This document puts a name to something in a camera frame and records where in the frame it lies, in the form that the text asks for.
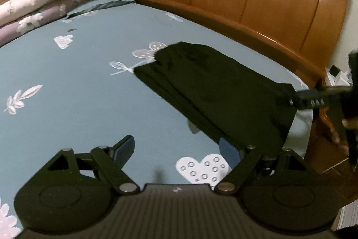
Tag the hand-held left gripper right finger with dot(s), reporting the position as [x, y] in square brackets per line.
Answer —
[228, 152]

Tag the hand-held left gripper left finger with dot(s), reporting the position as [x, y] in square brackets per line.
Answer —
[124, 148]

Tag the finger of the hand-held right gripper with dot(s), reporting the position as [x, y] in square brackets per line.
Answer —
[313, 100]

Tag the person's right hand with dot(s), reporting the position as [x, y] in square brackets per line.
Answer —
[337, 138]

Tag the white paper clutter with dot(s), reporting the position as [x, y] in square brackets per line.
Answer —
[342, 76]

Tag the blue pillow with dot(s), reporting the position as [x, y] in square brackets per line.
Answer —
[103, 5]

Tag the purple floral quilt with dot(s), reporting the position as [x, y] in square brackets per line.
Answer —
[36, 17]

